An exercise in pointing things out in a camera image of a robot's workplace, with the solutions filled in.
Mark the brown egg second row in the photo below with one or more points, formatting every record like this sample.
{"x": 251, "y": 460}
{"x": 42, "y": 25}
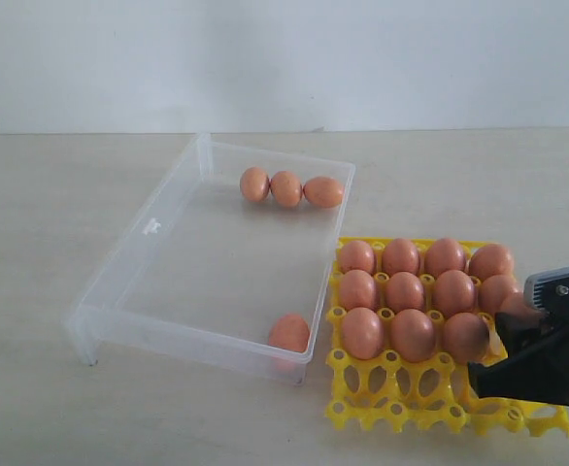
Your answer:
{"x": 255, "y": 184}

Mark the brown egg column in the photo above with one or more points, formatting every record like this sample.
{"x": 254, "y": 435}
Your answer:
{"x": 515, "y": 305}
{"x": 494, "y": 290}
{"x": 465, "y": 338}
{"x": 453, "y": 293}

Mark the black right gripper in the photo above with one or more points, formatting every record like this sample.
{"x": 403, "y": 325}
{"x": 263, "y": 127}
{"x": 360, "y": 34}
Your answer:
{"x": 537, "y": 367}

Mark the yellow plastic egg tray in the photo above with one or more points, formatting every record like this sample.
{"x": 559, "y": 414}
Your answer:
{"x": 421, "y": 394}

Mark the brown egg front right corner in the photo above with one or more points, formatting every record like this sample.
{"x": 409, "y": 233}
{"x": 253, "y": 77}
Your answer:
{"x": 290, "y": 332}

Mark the clear plastic bin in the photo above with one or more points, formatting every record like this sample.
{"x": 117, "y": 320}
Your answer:
{"x": 203, "y": 274}

